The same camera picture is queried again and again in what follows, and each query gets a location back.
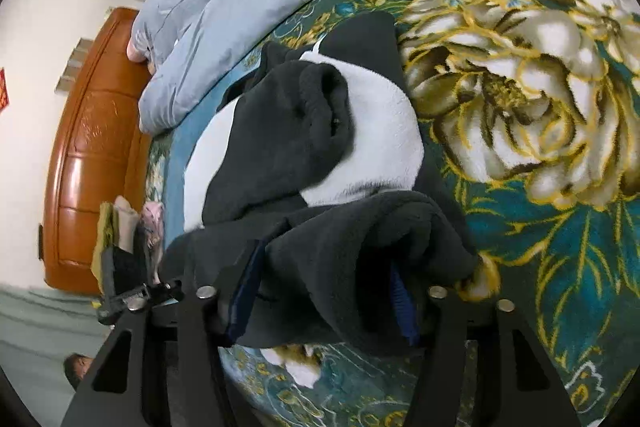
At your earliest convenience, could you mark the black and white fleece jacket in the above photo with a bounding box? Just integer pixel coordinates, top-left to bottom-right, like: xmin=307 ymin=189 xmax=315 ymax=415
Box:
xmin=160 ymin=12 xmax=480 ymax=355

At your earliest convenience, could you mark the pink folded blanket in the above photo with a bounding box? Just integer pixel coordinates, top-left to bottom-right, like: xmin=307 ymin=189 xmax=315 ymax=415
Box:
xmin=90 ymin=196 xmax=164 ymax=295

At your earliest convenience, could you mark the brown wooden headboard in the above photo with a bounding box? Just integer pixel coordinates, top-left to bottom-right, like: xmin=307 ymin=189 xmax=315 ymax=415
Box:
xmin=40 ymin=8 xmax=151 ymax=296

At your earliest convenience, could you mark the red wall decoration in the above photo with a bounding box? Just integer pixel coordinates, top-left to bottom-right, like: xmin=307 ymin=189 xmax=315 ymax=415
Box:
xmin=0 ymin=67 xmax=10 ymax=112

